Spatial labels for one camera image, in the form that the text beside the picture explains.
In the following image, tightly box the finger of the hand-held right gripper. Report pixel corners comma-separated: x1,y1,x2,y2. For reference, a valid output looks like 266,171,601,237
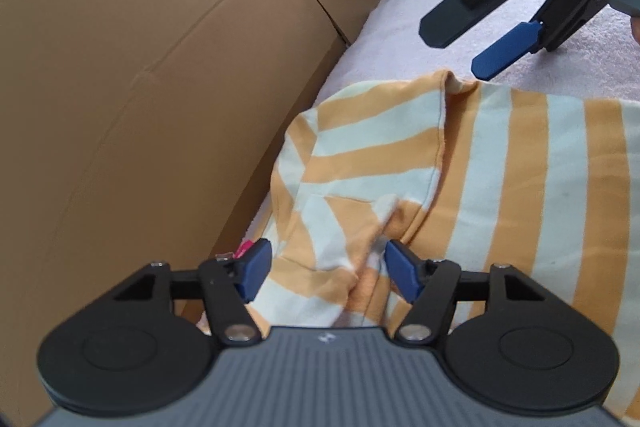
419,0,523,48
471,0,612,81

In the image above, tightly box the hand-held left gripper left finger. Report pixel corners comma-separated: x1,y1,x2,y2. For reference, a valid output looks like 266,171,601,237
111,238,273,348

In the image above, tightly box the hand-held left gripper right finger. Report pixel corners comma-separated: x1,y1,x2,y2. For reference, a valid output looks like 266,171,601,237
385,239,540,348

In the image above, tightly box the orange white striped shirt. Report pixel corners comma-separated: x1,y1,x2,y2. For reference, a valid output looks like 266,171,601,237
197,69,640,427

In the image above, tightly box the pink terry blanket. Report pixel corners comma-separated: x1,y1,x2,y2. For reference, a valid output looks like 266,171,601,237
245,0,640,253

